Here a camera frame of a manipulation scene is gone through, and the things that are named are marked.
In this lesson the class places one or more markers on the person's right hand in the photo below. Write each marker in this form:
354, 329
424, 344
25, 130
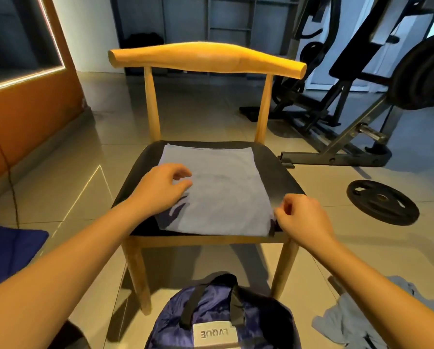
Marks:
304, 218

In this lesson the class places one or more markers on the person's left hand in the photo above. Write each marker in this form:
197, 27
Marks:
160, 189

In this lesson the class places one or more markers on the single blue-grey towel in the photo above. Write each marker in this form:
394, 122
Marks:
224, 192

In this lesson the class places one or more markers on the navy blue bag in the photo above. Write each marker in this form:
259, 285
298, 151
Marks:
268, 316

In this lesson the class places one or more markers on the pile of blue-grey towels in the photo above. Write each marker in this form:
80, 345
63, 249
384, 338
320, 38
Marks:
348, 323

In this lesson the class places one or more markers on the person's right forearm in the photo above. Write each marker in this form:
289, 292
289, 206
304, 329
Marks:
377, 294

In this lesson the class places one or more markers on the person's left forearm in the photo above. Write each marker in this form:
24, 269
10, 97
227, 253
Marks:
64, 280

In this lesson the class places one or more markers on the person's left leg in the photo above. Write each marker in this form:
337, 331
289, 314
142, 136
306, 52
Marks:
71, 336

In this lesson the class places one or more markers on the loose black weight plate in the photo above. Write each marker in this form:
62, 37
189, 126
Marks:
382, 202

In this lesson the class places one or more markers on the black and grey gym machine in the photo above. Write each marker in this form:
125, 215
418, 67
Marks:
340, 141

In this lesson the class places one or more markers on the wooden chair with black seat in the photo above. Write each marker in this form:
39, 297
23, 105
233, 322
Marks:
202, 58

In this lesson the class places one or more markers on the dark blue mat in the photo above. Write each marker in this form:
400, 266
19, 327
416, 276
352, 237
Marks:
10, 254

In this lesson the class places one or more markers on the grey shelf unit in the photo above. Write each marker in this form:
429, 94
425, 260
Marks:
188, 14

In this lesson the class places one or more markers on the mounted black weight plate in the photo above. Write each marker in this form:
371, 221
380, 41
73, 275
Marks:
424, 72

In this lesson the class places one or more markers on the wall mirror with light strip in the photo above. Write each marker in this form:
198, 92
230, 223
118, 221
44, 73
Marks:
13, 36

